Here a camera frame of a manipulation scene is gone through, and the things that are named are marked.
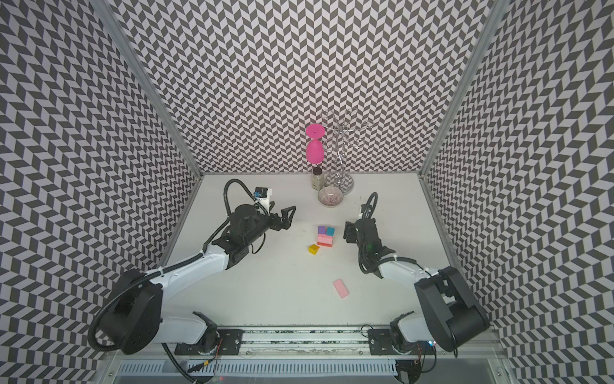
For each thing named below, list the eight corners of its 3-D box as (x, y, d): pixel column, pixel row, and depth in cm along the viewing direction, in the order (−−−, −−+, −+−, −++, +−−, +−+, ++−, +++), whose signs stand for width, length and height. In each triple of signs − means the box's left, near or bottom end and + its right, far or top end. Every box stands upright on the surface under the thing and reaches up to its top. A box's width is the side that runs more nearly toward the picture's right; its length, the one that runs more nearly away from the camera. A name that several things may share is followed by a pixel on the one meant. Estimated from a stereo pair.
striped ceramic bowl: (317, 207, 107) (317, 202, 104) (317, 190, 113) (317, 185, 110) (343, 207, 107) (344, 202, 104) (342, 190, 113) (342, 186, 110)
